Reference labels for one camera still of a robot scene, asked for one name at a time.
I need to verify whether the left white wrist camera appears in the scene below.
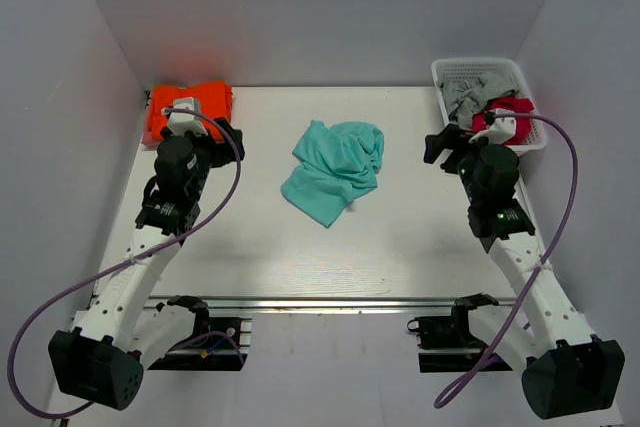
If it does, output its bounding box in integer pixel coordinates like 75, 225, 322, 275
161, 97, 208, 137

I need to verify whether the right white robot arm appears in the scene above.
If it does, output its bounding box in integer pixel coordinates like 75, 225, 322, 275
424, 125, 625, 420

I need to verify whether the red t shirt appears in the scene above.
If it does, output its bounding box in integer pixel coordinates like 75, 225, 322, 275
471, 96, 536, 146

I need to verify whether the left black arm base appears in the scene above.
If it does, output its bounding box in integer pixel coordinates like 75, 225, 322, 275
149, 304, 252, 372

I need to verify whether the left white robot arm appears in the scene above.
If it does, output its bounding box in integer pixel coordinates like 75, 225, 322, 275
48, 110, 244, 410

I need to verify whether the grey t shirt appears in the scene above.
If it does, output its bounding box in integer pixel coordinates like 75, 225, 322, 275
438, 72, 519, 130

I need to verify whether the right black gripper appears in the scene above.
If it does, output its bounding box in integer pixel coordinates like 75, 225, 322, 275
424, 124, 489, 204

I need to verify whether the aluminium table edge rail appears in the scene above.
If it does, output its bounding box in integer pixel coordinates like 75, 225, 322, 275
89, 296, 521, 316

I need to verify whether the folded orange t shirt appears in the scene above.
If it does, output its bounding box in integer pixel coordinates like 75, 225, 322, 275
141, 80, 233, 146

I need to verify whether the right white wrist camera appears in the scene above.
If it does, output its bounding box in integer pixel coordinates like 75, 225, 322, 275
469, 112, 517, 144

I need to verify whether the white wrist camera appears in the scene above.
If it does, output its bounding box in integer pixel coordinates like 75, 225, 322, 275
161, 97, 208, 137
469, 112, 517, 144

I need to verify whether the teal t shirt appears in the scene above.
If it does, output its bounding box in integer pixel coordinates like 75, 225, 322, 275
280, 120, 385, 228

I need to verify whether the white plastic basket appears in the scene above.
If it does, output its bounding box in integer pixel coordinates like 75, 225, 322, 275
431, 57, 547, 156

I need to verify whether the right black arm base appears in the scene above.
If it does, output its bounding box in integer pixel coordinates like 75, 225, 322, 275
406, 293, 504, 374

